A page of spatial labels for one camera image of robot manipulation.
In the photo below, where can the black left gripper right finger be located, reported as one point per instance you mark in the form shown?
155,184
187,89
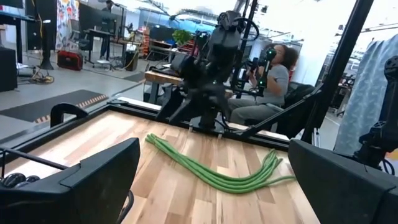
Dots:
335,193

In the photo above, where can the hazard striped floor mat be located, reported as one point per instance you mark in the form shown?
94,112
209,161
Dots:
46,105

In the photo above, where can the black cabinet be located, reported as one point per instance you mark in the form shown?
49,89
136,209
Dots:
7,68

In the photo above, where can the black aluminium table frame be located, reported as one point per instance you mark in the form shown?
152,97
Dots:
340,62

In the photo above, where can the wooden table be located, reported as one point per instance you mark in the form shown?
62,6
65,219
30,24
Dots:
161,77

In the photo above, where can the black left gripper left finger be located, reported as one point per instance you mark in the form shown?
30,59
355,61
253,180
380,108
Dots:
93,193

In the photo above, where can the dark grape bunch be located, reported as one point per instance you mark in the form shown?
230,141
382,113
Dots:
14,180

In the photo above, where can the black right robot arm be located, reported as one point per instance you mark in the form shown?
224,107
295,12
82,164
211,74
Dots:
208,93

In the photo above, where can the colourful printed cloth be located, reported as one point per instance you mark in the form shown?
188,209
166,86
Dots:
66,21

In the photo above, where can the person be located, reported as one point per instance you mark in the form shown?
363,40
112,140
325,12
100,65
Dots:
276,81
107,6

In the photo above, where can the black chair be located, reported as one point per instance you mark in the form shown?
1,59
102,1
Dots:
295,105

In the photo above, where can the blue patterned cloth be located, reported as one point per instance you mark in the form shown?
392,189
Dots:
367,102

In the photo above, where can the silver metal bracket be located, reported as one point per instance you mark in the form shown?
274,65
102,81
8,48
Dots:
316,137

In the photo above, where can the green plant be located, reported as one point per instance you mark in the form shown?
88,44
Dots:
182,36

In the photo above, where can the black frame bracket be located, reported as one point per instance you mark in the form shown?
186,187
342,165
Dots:
66,105

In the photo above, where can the red case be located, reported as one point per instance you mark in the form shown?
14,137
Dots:
70,60

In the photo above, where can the green long beans bundle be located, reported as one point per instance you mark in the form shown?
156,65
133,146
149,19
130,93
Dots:
217,182

